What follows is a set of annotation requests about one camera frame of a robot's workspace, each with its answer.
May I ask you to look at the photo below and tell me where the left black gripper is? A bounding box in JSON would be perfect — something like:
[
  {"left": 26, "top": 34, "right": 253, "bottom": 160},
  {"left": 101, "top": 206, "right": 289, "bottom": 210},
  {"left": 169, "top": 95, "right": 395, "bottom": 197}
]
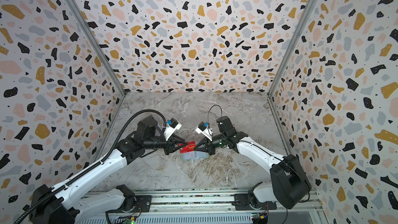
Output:
[{"left": 147, "top": 134, "right": 190, "bottom": 155}]

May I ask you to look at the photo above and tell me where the red card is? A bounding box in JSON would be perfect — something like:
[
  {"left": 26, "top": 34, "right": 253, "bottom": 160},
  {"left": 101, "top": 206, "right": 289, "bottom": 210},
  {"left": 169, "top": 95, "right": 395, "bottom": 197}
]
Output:
[{"left": 179, "top": 141, "right": 196, "bottom": 154}]

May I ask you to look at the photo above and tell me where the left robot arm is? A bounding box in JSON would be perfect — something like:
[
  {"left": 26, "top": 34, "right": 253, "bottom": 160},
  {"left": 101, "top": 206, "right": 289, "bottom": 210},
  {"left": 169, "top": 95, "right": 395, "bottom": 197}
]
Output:
[{"left": 29, "top": 115, "right": 187, "bottom": 224}]

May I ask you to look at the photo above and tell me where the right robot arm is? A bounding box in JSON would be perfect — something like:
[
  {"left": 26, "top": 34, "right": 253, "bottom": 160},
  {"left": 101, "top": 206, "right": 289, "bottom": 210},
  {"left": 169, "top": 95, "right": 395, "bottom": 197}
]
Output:
[{"left": 194, "top": 116, "right": 312, "bottom": 210}]

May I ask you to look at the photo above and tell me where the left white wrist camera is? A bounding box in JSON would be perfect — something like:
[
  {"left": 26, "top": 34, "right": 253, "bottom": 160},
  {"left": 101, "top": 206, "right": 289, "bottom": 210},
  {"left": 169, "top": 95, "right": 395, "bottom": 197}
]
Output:
[{"left": 163, "top": 118, "right": 182, "bottom": 141}]

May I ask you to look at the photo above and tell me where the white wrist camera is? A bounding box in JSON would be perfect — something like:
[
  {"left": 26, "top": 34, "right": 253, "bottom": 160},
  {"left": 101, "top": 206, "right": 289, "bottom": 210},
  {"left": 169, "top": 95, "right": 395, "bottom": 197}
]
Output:
[
  {"left": 195, "top": 122, "right": 214, "bottom": 141},
  {"left": 163, "top": 118, "right": 182, "bottom": 141}
]

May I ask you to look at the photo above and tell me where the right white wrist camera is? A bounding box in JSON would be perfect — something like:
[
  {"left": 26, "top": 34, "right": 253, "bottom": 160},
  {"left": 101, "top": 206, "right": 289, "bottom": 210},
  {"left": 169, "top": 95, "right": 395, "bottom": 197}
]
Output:
[{"left": 195, "top": 122, "right": 214, "bottom": 141}]

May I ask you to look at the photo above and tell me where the right thin black cable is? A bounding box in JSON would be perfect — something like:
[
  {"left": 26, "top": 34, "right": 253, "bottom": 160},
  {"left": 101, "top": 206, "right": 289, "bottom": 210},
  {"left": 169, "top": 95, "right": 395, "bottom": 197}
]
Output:
[{"left": 207, "top": 105, "right": 223, "bottom": 128}]

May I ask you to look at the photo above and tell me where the aluminium front rail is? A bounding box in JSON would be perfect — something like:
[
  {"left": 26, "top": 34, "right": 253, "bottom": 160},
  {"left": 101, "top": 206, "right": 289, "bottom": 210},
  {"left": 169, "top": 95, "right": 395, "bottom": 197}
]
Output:
[{"left": 58, "top": 188, "right": 324, "bottom": 217}]

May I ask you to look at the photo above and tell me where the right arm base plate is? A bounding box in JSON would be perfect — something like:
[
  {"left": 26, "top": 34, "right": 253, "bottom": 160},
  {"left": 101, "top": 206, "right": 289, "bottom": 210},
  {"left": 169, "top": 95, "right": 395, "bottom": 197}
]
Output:
[{"left": 232, "top": 193, "right": 277, "bottom": 212}]

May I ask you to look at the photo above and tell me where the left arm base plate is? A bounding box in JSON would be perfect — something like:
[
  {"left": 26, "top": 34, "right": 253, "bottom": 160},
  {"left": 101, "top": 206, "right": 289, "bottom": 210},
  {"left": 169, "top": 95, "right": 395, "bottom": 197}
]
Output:
[{"left": 108, "top": 195, "right": 152, "bottom": 215}]

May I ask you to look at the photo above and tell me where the left black corrugated cable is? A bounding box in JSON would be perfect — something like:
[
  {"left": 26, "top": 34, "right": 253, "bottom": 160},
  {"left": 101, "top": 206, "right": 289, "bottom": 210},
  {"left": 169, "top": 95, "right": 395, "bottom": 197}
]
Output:
[{"left": 13, "top": 109, "right": 167, "bottom": 224}]

